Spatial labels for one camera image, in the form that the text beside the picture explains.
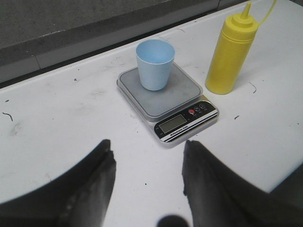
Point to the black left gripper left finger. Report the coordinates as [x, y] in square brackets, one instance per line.
[78, 198]

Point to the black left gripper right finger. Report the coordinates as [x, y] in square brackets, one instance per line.
[218, 197]

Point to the yellow squeeze bottle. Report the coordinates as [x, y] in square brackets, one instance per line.
[234, 42]

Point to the light blue plastic cup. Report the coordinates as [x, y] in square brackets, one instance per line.
[154, 60]

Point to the silver electronic kitchen scale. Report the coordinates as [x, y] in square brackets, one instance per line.
[173, 114]

